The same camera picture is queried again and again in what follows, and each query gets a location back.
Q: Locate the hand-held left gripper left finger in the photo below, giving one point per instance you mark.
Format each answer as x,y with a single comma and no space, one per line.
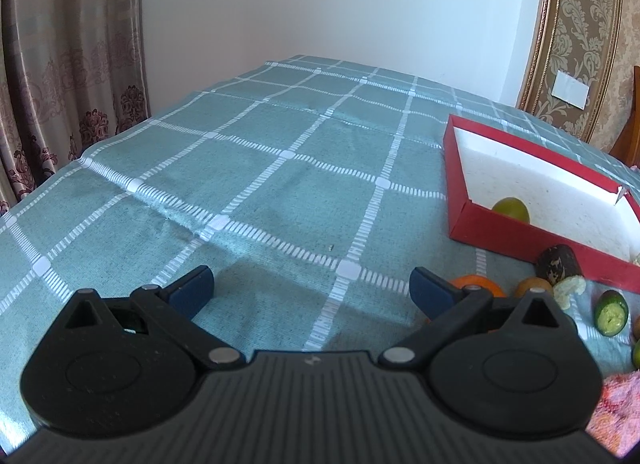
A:
192,289

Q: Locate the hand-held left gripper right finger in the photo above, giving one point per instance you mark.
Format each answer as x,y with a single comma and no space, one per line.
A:
427,294

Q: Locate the orange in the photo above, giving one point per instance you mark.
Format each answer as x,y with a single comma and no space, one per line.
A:
480,281

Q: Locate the red cardboard box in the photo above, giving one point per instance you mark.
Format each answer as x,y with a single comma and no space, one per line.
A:
480,229

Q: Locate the green cucumber half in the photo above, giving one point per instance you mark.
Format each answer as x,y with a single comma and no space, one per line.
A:
610,314

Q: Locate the olive brown kiwi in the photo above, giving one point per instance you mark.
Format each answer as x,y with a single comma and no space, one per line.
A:
637,328

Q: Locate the small golden brown fruit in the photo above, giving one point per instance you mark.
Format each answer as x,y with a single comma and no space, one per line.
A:
532,285

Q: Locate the teal checked tablecloth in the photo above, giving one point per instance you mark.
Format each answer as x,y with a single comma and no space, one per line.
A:
250,184

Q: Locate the green lime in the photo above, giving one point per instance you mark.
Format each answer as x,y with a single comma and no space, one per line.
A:
636,355
512,209

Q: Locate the dark brown cylindrical piece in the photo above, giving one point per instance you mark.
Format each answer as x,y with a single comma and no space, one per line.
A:
555,261

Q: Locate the white cauliflower piece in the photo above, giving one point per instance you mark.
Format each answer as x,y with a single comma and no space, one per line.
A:
570,289

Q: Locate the pink towel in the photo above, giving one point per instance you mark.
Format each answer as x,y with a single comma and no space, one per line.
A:
617,409

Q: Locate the wooden headboard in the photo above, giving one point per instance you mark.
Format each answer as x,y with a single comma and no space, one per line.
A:
630,144

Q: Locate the patterned beige curtain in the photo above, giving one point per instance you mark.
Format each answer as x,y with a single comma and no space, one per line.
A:
60,69

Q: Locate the white wall switch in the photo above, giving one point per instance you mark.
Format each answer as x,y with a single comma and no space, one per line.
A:
570,89

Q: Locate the gold wall panel frame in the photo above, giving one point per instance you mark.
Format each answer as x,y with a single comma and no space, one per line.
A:
537,44

